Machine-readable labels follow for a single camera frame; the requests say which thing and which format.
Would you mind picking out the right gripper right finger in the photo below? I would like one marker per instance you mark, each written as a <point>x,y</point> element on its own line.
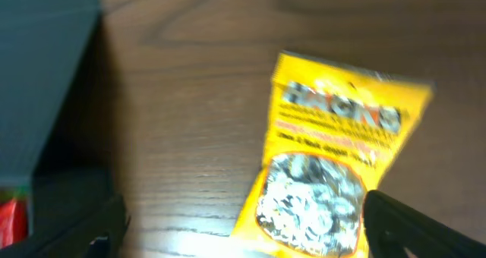
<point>393,229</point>

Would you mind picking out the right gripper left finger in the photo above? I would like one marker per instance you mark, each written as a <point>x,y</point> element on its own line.
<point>99,233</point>

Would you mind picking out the dark green open box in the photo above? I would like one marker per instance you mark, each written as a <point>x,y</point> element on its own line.
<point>43,46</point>

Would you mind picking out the red Hacks candy bag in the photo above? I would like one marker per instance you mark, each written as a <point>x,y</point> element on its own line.
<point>14,223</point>

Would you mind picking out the yellow Hacks candy bag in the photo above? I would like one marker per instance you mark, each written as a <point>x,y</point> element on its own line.
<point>333,132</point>

